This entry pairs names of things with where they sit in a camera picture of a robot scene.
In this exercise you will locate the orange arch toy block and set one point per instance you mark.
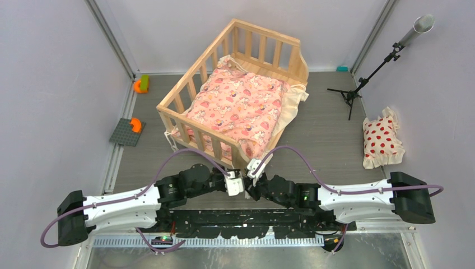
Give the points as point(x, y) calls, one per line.
point(136, 124)

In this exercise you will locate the small teal block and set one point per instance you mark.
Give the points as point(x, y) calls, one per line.
point(342, 69)

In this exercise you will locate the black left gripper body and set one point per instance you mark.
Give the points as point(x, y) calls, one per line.
point(217, 179)

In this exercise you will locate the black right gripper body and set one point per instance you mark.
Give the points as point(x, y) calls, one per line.
point(260, 190)

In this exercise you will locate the wooden slatted pet bed frame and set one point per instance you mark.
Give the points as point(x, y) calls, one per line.
point(257, 49)

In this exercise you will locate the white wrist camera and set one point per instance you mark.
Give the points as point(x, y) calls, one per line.
point(233, 182)
point(255, 168)

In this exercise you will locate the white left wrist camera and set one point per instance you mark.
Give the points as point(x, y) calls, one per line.
point(233, 182)

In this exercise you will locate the orange and green toy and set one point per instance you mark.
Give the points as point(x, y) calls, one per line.
point(141, 86)

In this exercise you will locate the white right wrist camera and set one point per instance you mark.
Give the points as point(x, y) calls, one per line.
point(255, 168)

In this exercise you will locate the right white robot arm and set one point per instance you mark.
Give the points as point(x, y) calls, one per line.
point(401, 196)

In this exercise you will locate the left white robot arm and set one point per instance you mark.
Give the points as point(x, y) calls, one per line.
point(81, 216)

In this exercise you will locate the pink unicorn print cushion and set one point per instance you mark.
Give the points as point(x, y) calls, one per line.
point(234, 117)

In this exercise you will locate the white strawberry print pillow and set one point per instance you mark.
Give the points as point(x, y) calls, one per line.
point(381, 144)

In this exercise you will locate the grey building block plate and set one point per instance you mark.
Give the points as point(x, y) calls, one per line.
point(123, 134)

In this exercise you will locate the microphone on black stand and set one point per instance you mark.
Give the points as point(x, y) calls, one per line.
point(421, 26)

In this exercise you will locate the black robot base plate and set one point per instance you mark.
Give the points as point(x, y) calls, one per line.
point(244, 224)

